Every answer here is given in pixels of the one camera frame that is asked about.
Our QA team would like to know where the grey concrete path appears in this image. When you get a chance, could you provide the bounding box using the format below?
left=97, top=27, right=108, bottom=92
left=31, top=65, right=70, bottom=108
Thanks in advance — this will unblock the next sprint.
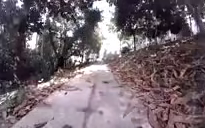
left=10, top=63, right=153, bottom=128

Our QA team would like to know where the slope covered with dry leaves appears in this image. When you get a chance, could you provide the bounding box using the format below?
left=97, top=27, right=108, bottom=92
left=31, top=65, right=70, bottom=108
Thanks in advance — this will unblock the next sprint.
left=107, top=32, right=205, bottom=128

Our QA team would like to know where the row of trees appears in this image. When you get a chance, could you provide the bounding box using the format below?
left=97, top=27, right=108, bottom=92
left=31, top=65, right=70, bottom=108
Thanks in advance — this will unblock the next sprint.
left=0, top=0, right=104, bottom=88

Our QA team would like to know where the group of dark trees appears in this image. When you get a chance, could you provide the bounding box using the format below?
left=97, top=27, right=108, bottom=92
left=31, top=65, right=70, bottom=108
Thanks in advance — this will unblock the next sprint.
left=112, top=0, right=205, bottom=52

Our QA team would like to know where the leaf-strewn verge with plants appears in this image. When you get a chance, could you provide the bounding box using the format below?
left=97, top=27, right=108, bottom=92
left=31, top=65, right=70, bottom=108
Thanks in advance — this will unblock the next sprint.
left=0, top=62, right=91, bottom=128

